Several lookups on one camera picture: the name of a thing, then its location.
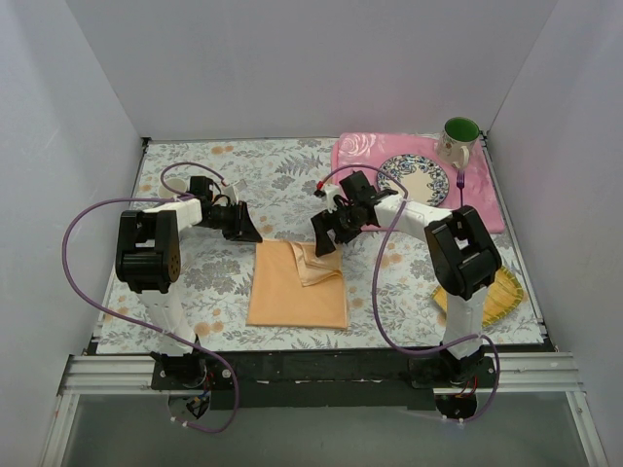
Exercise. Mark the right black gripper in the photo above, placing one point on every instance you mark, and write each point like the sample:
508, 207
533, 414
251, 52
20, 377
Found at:
334, 224

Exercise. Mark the aluminium frame rail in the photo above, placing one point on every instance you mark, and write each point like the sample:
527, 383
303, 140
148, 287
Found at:
519, 372

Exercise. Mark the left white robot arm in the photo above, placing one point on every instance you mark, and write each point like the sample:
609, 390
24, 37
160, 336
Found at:
149, 261

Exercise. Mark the yellow bamboo mat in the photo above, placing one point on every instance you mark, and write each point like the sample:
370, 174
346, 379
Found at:
504, 296

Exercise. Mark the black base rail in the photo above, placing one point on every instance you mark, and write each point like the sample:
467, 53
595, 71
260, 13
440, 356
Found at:
225, 393

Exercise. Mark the floral mug green inside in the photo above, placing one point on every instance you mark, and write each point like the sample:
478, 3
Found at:
456, 142

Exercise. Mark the purple fork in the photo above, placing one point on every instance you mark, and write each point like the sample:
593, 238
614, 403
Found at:
460, 185

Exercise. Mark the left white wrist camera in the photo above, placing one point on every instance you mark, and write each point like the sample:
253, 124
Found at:
232, 190

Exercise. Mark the blue floral plate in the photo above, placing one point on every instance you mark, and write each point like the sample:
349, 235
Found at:
424, 179

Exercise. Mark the pink floral placemat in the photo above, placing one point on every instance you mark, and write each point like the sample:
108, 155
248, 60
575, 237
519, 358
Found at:
375, 148

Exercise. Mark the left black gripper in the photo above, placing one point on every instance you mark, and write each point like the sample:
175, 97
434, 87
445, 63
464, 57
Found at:
238, 220

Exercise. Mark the grey mug white inside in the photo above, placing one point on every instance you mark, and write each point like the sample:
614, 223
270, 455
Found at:
172, 188

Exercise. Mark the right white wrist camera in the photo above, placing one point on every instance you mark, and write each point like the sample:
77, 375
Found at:
328, 192

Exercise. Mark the orange satin napkin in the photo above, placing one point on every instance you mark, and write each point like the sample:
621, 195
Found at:
292, 287

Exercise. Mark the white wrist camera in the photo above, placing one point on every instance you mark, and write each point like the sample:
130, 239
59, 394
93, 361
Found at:
232, 190
328, 192

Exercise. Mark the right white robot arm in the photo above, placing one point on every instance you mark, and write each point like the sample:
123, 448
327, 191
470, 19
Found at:
462, 253

